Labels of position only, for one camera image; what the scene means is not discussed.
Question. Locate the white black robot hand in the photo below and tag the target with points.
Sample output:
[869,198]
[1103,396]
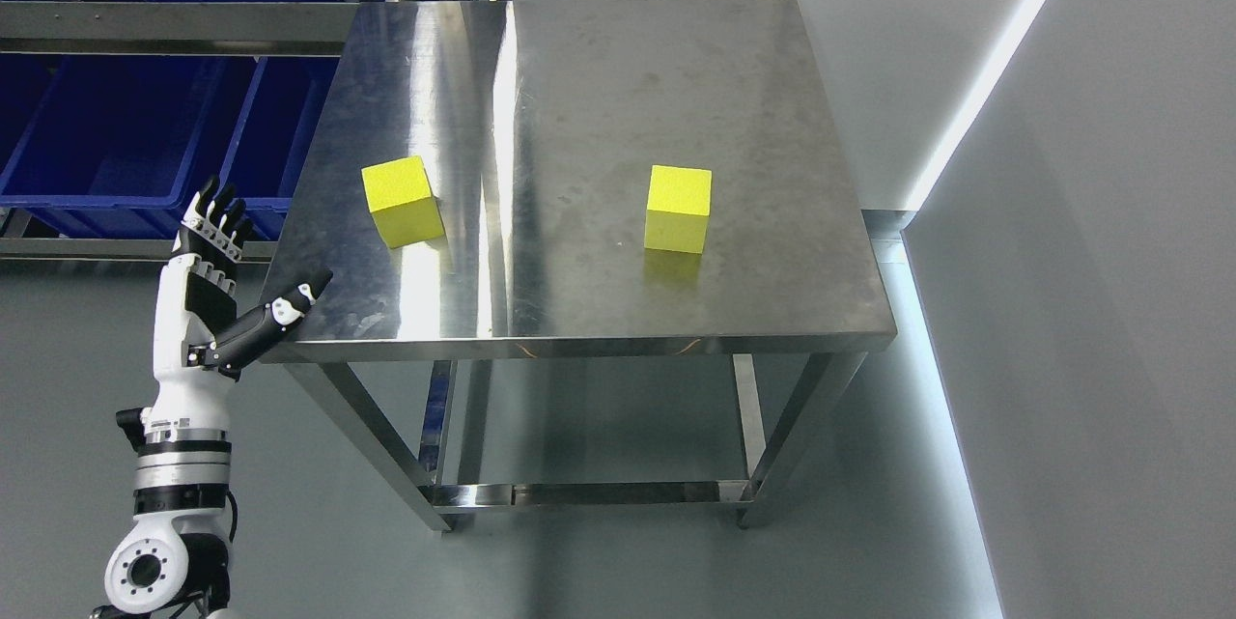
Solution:
[201,342]

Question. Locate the yellow foam block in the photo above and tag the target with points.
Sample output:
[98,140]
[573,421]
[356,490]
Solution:
[400,199]
[678,209]

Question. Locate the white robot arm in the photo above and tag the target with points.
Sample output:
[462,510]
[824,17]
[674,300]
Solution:
[179,552]

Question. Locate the metal shelf rack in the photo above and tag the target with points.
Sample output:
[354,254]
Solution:
[111,28]

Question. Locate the stainless steel table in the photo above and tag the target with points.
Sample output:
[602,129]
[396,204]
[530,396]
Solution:
[539,122]

